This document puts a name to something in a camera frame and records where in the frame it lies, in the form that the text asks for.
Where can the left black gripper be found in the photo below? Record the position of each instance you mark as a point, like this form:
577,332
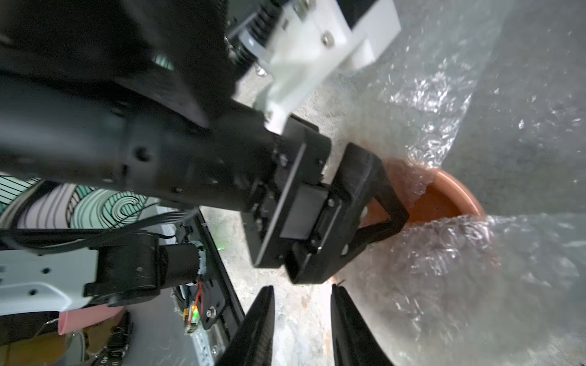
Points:
316,230

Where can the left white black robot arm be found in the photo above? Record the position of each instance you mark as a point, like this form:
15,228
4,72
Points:
190,102

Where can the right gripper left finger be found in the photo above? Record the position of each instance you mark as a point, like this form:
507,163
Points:
253,342

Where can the clear bubble wrap sheet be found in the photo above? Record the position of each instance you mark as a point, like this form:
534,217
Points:
492,92

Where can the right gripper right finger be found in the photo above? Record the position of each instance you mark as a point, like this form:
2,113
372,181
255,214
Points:
353,342

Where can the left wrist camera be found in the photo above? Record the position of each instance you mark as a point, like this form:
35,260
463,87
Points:
311,40

